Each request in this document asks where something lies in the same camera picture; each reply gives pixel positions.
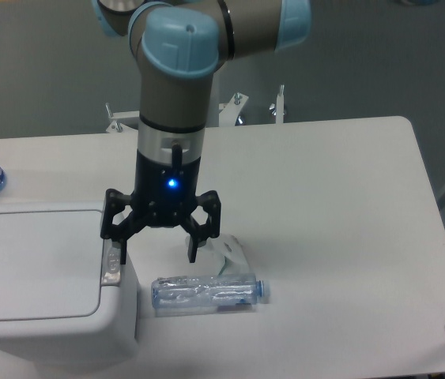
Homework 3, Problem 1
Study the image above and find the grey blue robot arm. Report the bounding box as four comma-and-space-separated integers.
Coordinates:
92, 1, 311, 261

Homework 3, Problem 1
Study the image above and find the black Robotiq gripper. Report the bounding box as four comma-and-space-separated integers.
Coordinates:
100, 153, 221, 265

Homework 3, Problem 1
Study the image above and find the crushed clear plastic bottle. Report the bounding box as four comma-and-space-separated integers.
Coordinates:
151, 273, 270, 317

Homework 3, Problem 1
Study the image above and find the white trash can lid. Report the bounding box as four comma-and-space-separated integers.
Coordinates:
0, 210, 103, 321

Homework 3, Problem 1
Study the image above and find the crumpled white paper wrapper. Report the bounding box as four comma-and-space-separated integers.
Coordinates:
193, 234, 251, 276

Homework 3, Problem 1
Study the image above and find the silver trash can push button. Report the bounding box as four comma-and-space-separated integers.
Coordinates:
100, 239, 122, 287

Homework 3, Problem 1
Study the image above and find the white metal frame bracket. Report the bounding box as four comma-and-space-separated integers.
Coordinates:
105, 84, 288, 133

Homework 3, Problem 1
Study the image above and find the white plastic trash can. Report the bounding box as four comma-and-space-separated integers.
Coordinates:
0, 201, 140, 366

